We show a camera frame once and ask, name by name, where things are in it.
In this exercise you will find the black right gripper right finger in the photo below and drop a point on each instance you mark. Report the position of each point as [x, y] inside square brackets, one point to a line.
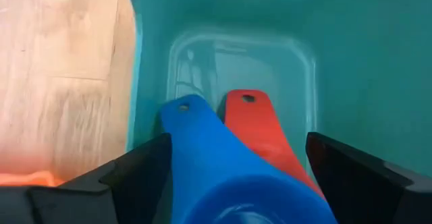
[371, 197]

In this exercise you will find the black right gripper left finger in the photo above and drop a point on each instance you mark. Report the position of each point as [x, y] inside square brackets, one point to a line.
[84, 200]

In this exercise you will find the orange measuring cup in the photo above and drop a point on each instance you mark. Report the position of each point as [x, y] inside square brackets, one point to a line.
[27, 179]

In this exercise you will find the blue measuring cup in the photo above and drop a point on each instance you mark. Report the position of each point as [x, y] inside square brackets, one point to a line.
[209, 156]

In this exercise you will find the red measuring cup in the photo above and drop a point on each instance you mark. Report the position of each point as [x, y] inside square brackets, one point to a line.
[256, 122]

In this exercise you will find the teal plastic basket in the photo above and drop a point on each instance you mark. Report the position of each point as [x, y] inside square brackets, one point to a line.
[354, 65]

